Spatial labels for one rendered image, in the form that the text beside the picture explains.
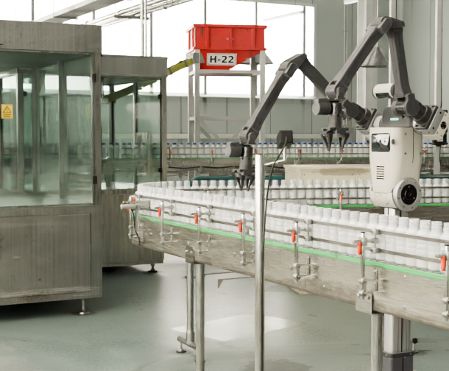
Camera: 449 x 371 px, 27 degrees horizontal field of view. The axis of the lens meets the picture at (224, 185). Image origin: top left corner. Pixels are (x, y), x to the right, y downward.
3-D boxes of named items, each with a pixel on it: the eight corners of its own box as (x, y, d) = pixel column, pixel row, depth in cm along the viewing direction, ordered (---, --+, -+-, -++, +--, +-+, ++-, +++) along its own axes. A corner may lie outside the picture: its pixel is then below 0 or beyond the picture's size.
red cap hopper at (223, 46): (193, 258, 1111) (192, 23, 1096) (185, 250, 1182) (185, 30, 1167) (267, 256, 1126) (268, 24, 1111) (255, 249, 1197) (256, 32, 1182)
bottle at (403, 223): (399, 262, 333) (400, 216, 333) (414, 263, 330) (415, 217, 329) (391, 263, 329) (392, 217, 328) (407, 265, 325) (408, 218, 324)
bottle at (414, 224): (421, 267, 320) (421, 219, 319) (403, 266, 322) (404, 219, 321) (423, 265, 326) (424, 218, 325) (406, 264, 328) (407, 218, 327)
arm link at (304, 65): (302, 46, 429) (291, 46, 438) (285, 67, 426) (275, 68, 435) (361, 109, 446) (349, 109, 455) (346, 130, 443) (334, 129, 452)
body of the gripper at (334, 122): (349, 132, 391) (349, 114, 391) (329, 132, 386) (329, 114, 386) (340, 132, 397) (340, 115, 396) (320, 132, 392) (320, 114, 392)
